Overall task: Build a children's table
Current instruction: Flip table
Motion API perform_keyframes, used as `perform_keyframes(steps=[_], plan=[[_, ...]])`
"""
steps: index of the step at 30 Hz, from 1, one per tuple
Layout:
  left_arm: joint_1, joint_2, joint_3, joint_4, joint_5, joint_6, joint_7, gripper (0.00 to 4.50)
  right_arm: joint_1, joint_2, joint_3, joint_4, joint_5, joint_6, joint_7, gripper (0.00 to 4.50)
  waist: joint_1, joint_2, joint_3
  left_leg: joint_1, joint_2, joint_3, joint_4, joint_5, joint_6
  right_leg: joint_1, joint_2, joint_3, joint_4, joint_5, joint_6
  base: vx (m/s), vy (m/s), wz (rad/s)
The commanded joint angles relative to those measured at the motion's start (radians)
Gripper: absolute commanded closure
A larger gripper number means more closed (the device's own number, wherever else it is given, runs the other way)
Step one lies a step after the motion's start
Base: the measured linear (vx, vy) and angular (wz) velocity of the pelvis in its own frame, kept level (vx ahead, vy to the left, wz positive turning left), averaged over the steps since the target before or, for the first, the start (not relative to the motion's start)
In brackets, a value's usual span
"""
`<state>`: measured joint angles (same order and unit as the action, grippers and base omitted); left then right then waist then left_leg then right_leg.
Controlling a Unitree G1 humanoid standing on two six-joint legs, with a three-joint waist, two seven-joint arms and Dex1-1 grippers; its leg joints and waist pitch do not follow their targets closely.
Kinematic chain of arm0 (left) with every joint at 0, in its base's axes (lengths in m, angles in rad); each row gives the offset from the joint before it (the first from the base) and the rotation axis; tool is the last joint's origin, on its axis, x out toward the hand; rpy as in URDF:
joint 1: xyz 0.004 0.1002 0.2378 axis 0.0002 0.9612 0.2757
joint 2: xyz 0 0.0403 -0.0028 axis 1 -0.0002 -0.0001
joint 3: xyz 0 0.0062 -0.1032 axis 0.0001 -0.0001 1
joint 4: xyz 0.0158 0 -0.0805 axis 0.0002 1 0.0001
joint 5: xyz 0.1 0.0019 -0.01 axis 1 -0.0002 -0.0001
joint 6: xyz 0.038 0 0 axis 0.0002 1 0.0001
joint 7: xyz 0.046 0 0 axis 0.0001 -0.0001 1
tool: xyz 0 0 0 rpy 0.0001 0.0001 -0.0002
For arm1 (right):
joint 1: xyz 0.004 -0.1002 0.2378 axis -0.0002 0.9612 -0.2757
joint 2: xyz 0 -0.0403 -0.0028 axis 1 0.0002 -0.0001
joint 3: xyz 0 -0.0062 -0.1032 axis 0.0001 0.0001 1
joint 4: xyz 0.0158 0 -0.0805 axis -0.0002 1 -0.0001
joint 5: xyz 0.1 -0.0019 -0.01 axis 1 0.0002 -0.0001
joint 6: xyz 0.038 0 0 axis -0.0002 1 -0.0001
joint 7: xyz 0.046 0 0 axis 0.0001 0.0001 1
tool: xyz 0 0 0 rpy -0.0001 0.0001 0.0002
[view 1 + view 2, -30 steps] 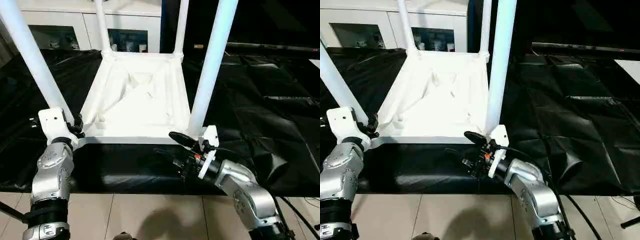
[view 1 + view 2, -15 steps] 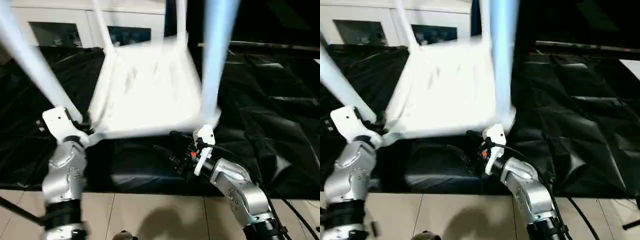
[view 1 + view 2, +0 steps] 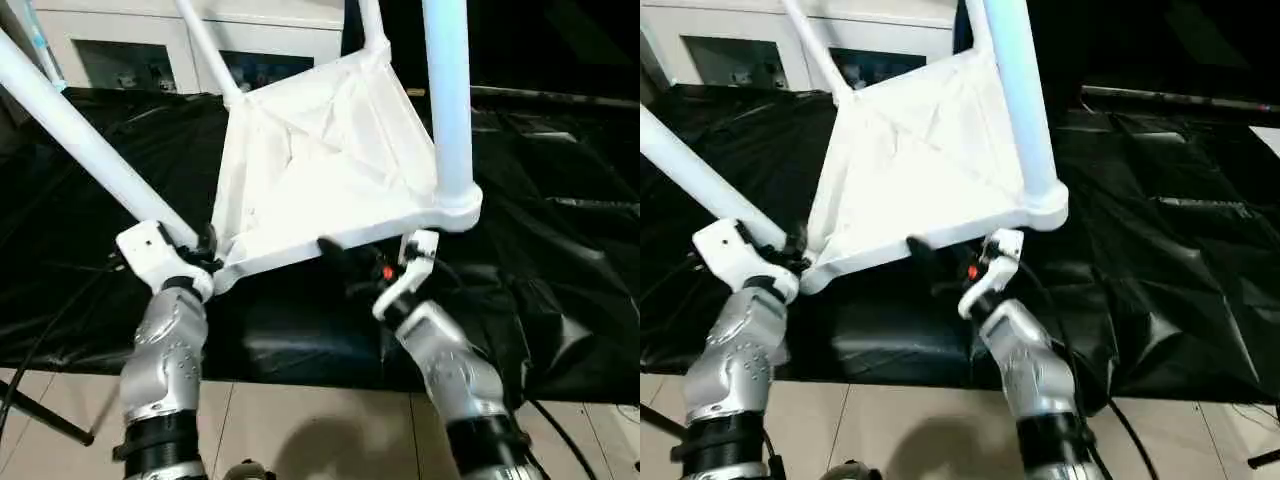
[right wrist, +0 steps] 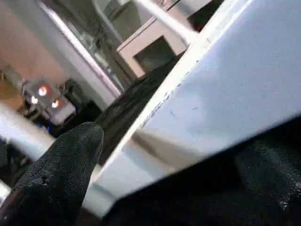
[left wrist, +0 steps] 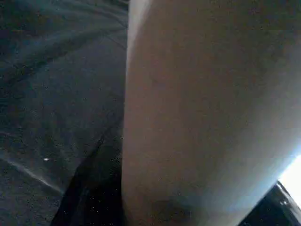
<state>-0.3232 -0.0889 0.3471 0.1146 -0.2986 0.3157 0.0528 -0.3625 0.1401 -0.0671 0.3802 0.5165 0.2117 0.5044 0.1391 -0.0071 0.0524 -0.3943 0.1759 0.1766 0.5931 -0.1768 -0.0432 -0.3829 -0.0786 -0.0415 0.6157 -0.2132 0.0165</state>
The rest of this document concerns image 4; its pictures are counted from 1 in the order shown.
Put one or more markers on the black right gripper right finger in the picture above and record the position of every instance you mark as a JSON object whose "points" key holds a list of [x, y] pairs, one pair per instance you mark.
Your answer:
{"points": [[270, 183]]}

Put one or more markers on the white plastic table top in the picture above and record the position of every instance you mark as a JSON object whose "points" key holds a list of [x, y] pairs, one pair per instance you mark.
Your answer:
{"points": [[211, 94]]}

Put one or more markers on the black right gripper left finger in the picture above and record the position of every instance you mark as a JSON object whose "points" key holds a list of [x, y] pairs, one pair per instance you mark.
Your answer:
{"points": [[61, 179]]}

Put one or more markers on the glass sliding door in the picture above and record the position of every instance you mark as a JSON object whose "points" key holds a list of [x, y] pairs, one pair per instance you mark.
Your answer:
{"points": [[89, 47]]}

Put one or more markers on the white glass-door cabinet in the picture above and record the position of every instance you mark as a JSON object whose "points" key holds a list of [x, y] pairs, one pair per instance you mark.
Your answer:
{"points": [[145, 44]]}

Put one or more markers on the white device with lights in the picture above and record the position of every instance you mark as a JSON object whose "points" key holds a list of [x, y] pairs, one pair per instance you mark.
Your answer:
{"points": [[47, 99]]}

